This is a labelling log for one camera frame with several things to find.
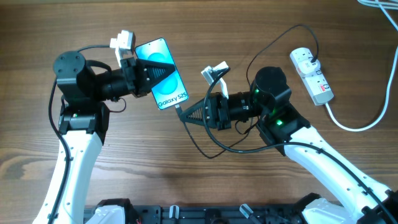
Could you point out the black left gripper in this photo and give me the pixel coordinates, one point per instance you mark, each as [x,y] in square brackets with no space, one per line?
[130,66]

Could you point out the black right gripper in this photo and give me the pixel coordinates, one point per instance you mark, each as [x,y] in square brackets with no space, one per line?
[222,121]

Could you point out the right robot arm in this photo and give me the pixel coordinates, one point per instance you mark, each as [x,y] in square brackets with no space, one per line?
[361,199]

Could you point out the teal Galaxy smartphone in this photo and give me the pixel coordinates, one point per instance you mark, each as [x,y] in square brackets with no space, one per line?
[171,90]

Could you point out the white power strip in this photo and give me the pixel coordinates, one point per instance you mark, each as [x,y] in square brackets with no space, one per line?
[315,83]

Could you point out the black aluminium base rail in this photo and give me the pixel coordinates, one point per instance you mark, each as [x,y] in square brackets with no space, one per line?
[155,214]

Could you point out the white USB charger plug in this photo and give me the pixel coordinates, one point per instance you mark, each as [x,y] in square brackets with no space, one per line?
[306,67]

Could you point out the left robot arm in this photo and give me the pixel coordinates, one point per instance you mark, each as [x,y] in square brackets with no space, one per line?
[83,123]

